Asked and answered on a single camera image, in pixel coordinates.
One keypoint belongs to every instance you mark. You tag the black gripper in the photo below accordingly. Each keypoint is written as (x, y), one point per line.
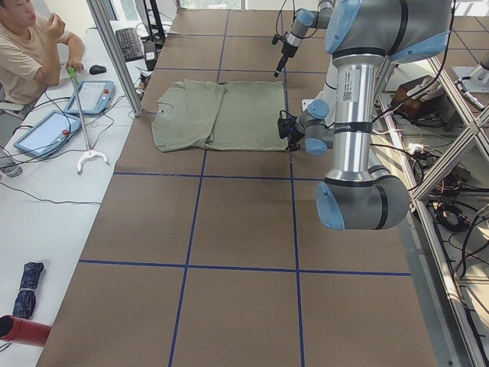
(293, 134)
(286, 51)

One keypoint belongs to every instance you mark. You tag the olive green long-sleeve shirt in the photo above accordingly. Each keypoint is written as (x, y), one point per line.
(230, 116)

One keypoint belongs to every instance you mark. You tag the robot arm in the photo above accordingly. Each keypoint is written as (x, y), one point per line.
(303, 20)
(358, 192)

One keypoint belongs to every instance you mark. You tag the black keyboard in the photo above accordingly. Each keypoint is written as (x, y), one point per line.
(129, 43)

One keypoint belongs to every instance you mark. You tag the black computer mouse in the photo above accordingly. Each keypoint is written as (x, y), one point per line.
(97, 69)

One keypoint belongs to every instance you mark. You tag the blue teach pendant far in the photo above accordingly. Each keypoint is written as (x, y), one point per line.
(95, 95)

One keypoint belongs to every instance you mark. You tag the blue teach pendant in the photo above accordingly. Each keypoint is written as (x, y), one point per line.
(95, 95)
(48, 135)

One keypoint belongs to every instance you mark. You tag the blue teach pendant near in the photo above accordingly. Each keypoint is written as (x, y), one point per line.
(48, 135)

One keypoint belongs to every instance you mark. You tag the seated person beige shirt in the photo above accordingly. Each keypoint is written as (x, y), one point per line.
(30, 60)

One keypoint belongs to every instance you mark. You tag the folded dark blue umbrella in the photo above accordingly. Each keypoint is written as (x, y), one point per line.
(26, 300)

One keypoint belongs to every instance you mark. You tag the red cylinder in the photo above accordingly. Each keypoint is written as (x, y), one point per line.
(24, 331)

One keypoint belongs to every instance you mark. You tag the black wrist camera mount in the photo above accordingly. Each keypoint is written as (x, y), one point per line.
(286, 124)
(277, 38)

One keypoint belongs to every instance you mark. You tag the brown box with cables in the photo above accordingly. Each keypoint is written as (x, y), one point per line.
(420, 100)

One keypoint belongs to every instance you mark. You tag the aluminium frame truss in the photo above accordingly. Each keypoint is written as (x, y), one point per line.
(444, 162)

